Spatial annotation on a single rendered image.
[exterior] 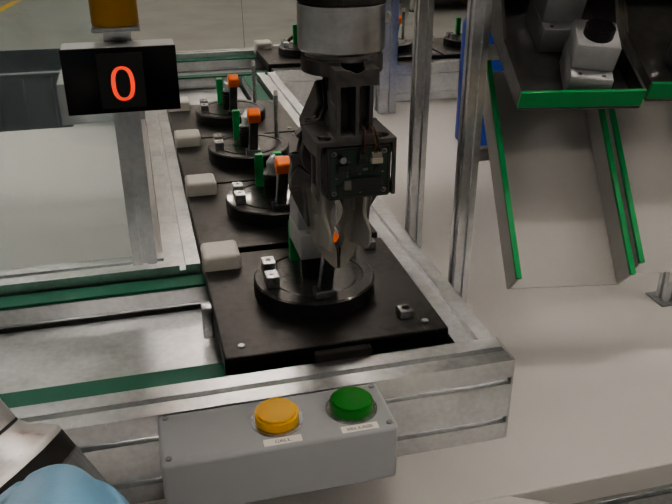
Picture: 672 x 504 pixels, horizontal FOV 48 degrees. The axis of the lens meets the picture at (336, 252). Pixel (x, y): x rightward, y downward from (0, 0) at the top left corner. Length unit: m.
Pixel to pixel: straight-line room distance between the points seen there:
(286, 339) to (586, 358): 0.40
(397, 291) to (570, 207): 0.22
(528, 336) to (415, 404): 0.29
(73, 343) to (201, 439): 0.29
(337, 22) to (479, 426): 0.44
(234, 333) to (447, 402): 0.23
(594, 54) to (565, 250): 0.22
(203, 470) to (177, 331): 0.29
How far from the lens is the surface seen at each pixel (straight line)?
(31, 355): 0.94
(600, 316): 1.12
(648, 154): 1.02
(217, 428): 0.71
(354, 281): 0.87
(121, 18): 0.87
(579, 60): 0.83
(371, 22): 0.65
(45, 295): 0.99
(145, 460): 0.76
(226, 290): 0.90
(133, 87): 0.88
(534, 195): 0.92
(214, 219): 1.09
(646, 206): 0.99
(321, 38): 0.64
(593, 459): 0.86
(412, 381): 0.77
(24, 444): 0.48
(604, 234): 0.93
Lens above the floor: 1.40
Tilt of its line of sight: 26 degrees down
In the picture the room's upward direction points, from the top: straight up
